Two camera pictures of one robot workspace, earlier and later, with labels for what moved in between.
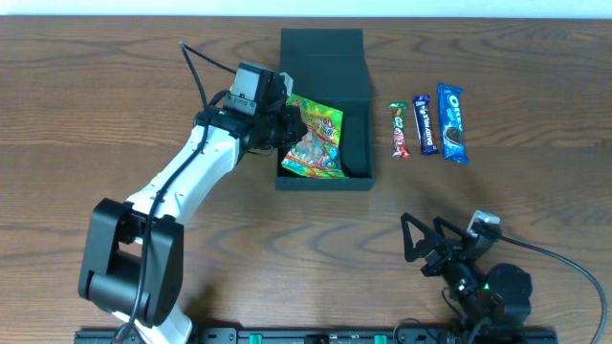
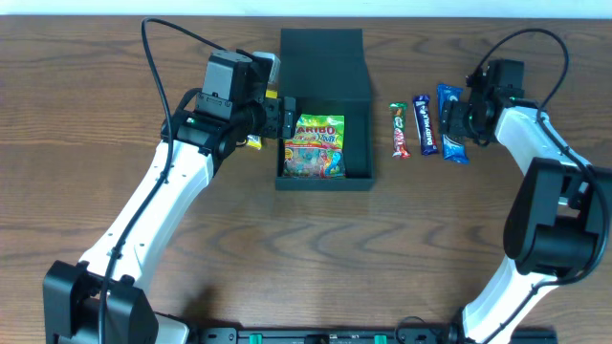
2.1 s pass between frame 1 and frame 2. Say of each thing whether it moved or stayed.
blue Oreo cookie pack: stayed
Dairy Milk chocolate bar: stayed
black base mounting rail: stayed
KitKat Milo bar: stayed
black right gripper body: moved
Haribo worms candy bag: moved
